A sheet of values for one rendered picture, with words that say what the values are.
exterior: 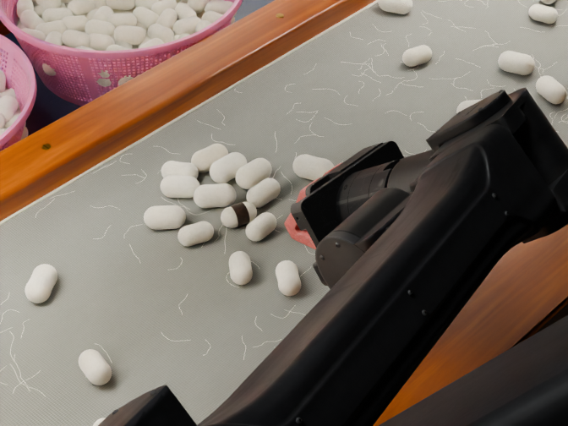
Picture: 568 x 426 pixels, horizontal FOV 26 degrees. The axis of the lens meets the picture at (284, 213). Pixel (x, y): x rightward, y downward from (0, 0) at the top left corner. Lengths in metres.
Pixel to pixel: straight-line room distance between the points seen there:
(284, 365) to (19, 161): 0.62
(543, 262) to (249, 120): 0.33
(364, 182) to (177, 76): 0.40
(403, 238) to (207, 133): 0.58
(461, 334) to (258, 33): 0.44
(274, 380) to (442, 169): 0.22
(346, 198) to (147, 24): 0.54
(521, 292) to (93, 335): 0.34
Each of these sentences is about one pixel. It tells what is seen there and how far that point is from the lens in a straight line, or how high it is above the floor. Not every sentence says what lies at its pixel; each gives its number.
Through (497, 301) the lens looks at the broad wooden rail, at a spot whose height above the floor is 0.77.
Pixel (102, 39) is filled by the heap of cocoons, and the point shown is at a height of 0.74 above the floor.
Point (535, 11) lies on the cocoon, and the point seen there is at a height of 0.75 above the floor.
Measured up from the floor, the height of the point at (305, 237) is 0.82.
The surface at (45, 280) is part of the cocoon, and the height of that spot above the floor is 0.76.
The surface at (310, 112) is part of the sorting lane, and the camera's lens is 1.19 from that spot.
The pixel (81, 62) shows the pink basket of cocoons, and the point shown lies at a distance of 1.25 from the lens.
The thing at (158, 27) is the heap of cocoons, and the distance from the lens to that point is 1.31.
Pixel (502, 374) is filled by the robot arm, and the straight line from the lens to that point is 0.34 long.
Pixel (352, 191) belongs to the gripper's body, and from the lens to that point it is 0.84.
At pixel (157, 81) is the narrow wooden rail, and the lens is 1.19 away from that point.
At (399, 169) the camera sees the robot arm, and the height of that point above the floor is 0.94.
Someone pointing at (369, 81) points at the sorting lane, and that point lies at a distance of 1.23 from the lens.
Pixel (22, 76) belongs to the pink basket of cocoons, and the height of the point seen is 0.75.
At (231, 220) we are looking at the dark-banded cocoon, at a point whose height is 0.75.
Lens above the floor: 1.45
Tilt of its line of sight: 41 degrees down
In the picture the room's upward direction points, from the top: straight up
